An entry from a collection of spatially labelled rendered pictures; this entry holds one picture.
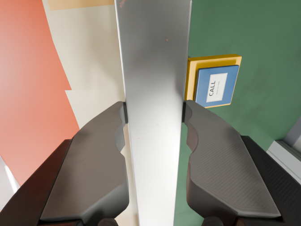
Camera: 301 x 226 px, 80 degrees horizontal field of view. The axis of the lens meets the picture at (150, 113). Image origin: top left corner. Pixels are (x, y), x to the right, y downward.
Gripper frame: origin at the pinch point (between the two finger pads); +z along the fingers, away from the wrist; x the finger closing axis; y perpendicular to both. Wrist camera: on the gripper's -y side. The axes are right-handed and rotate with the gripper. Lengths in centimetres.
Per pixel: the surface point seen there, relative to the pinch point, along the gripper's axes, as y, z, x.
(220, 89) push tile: 12.6, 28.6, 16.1
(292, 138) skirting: 138, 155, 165
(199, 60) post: 5.7, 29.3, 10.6
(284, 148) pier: 144, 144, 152
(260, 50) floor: 33, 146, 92
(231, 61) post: 6.5, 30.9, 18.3
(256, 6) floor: 0, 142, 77
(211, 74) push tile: 8.4, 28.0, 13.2
